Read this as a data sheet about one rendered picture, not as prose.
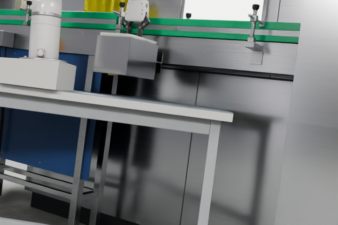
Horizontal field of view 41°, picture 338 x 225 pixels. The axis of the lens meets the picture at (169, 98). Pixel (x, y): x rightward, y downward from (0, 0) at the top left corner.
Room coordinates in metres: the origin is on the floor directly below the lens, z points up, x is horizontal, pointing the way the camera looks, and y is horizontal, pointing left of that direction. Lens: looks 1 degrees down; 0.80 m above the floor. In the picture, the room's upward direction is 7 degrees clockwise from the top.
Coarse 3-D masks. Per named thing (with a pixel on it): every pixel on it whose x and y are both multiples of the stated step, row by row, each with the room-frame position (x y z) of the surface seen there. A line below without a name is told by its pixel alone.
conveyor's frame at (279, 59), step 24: (0, 24) 2.46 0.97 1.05; (24, 48) 2.36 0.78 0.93; (72, 48) 2.19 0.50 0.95; (168, 48) 2.04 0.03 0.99; (192, 48) 1.98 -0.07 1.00; (216, 48) 1.93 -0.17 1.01; (240, 48) 1.87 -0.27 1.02; (264, 48) 1.82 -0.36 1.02; (288, 48) 1.78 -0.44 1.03; (264, 72) 1.94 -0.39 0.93; (288, 72) 1.77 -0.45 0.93
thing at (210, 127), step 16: (0, 96) 1.81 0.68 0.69; (16, 96) 1.81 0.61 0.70; (32, 96) 1.80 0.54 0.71; (48, 112) 1.80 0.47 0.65; (64, 112) 1.79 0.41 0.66; (80, 112) 1.79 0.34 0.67; (96, 112) 1.78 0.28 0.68; (112, 112) 1.78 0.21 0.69; (128, 112) 1.77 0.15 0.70; (144, 112) 1.77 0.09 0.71; (176, 128) 1.76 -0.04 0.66; (192, 128) 1.75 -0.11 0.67; (208, 128) 1.75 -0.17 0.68; (208, 144) 1.74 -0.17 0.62; (208, 160) 1.74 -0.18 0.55; (208, 176) 1.74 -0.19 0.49; (208, 192) 1.74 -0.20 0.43; (208, 208) 1.74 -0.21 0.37; (0, 224) 1.81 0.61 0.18; (16, 224) 1.80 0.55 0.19; (32, 224) 1.80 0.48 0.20; (48, 224) 1.82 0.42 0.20
